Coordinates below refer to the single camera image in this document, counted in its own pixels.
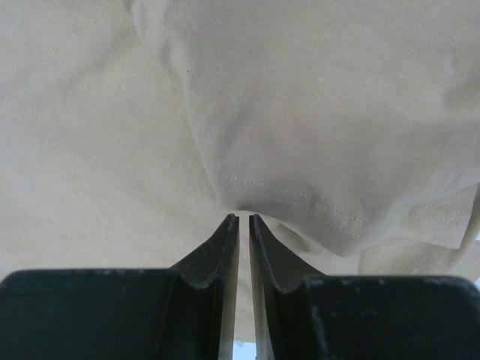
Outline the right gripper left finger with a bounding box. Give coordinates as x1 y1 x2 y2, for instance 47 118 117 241
1 214 239 359

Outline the beige t shirt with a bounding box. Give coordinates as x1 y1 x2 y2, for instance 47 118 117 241
0 0 480 346

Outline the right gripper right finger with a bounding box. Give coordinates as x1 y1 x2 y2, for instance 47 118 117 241
249 214 479 359

